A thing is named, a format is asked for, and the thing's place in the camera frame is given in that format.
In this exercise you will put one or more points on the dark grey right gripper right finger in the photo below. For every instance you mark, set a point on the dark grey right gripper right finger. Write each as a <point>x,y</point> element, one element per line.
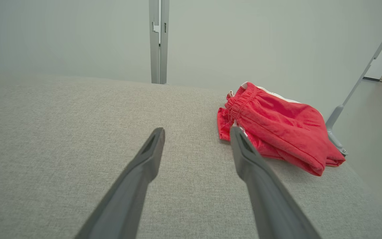
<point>270,205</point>

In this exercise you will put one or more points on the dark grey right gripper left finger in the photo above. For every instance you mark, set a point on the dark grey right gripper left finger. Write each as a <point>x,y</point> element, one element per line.
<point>128,192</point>

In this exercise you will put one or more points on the red shorts with white stripe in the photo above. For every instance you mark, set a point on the red shorts with white stripe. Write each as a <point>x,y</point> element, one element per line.
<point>277,122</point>

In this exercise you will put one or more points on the grey fabric sofa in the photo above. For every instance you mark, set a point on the grey fabric sofa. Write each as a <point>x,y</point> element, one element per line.
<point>61,132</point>

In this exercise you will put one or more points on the grey metal frame leg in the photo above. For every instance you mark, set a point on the grey metal frame leg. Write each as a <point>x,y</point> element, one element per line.
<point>333,116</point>

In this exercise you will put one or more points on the grey metal frame post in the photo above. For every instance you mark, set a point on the grey metal frame post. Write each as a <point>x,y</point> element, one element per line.
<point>154,49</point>

